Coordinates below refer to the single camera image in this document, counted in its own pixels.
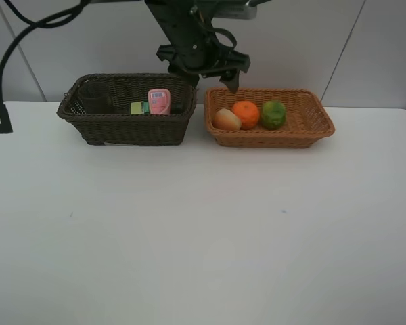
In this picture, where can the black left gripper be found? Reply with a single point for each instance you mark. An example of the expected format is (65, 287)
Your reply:
(205, 60)

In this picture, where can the red orange round bun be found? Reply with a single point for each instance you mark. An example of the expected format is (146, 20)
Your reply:
(225, 119)

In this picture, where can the orange mandarin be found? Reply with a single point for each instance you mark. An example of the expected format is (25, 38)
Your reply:
(248, 113)

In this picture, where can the pink lotion bottle white cap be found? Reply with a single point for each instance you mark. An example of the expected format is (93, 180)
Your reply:
(159, 101)

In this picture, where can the green lime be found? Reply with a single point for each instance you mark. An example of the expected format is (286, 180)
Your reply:
(273, 115)

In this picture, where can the dark green pump bottle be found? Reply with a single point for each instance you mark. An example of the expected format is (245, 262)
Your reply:
(145, 108)

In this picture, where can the purple translucent plastic cup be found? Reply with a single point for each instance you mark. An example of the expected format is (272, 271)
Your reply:
(95, 98)

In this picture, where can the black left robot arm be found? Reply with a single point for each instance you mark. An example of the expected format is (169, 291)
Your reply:
(187, 22)

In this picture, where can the tan wicker basket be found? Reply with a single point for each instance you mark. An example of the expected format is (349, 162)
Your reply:
(306, 120)

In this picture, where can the dark brown wicker basket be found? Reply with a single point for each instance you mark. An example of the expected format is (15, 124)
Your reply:
(123, 128)

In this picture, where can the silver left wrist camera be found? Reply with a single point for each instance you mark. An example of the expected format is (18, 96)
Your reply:
(239, 10)

